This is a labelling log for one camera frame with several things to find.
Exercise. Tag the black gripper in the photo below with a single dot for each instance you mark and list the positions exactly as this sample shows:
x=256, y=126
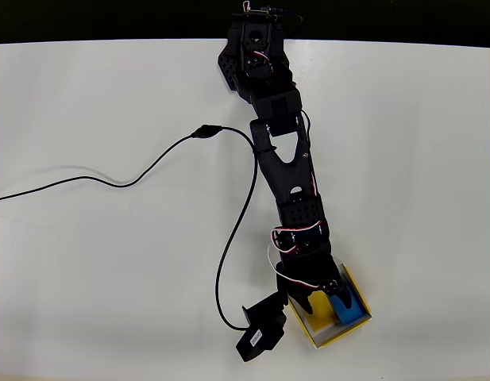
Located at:
x=308, y=282

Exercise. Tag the blue cube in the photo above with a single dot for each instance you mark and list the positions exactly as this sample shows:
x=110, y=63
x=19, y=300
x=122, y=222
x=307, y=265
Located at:
x=348, y=315

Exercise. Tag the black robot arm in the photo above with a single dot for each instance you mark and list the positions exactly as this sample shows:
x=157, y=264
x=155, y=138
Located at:
x=288, y=178

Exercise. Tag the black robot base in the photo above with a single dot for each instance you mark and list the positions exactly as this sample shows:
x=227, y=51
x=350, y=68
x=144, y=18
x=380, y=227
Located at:
x=238, y=24

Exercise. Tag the yellow paper box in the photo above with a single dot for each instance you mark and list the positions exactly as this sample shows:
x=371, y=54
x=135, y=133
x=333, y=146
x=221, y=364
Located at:
x=322, y=313

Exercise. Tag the black webcam on bracket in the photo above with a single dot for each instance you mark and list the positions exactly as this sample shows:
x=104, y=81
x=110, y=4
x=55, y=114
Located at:
x=264, y=321

